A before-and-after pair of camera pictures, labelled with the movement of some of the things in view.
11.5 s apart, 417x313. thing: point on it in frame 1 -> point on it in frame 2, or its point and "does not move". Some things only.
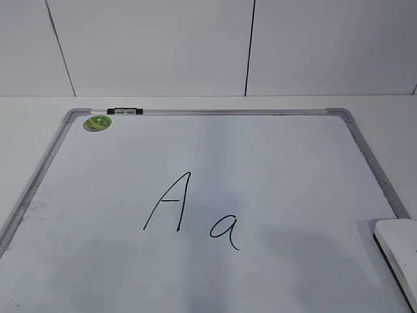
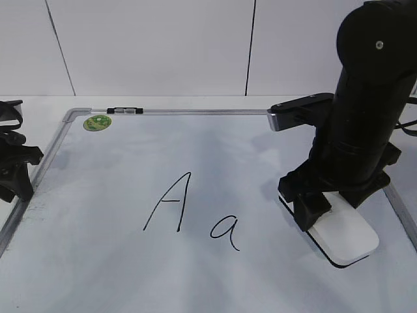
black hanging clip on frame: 125,111 does not move
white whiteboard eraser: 397,239 -> 345,235
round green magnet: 97,123 does not move
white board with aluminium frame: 203,210 does not move
